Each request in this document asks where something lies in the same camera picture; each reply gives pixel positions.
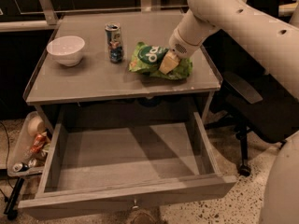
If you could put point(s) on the metal drawer knob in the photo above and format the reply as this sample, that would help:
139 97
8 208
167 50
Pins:
135 204

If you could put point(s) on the metal rail bracket left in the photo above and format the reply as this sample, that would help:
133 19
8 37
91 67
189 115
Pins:
49 13

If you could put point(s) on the cream round object in bin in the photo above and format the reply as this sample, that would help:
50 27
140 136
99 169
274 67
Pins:
36 125

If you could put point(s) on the metal rail bracket centre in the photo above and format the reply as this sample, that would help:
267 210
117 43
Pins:
150 5

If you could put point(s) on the grey cabinet with counter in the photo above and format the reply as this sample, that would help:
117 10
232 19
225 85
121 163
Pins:
96 78

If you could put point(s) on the black cart leg with wheel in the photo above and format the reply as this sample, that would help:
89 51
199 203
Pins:
10 210

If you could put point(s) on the black office chair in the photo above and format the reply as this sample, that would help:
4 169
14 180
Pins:
259 67

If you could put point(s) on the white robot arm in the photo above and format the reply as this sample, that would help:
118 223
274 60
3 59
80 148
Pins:
281 195

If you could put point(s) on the white horizontal rail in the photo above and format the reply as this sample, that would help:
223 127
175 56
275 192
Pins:
16 26

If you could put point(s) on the green rice chip bag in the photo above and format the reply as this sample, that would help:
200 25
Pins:
147 59

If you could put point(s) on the metal rail bracket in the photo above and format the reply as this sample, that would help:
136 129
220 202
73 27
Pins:
49 13
150 5

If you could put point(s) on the orange snack packet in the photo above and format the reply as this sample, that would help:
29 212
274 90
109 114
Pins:
39 142

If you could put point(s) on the clear plastic side bin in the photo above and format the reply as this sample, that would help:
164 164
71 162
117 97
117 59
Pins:
21 153

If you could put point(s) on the open grey top drawer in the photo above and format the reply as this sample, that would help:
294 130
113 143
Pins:
101 165

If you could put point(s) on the dark can in bin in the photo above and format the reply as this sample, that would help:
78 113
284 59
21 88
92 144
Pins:
20 167

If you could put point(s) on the blue silver drink can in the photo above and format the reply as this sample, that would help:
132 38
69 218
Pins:
114 41

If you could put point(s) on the white ceramic bowl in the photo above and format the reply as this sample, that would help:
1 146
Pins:
66 50

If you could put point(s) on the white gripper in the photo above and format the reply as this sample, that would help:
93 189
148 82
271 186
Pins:
181 46

